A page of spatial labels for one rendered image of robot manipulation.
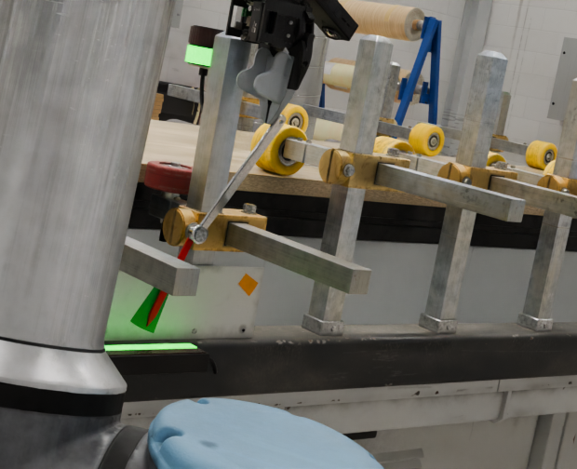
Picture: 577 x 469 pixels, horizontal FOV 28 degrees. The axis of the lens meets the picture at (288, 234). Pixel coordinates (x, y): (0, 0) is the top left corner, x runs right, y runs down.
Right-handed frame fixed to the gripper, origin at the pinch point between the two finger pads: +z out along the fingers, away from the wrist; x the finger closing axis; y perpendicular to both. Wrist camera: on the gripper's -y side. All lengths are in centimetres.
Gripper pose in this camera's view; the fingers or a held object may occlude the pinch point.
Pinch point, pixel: (274, 114)
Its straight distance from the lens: 148.3
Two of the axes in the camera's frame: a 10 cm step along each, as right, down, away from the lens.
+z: -1.8, 9.7, 1.5
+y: -7.6, -0.5, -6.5
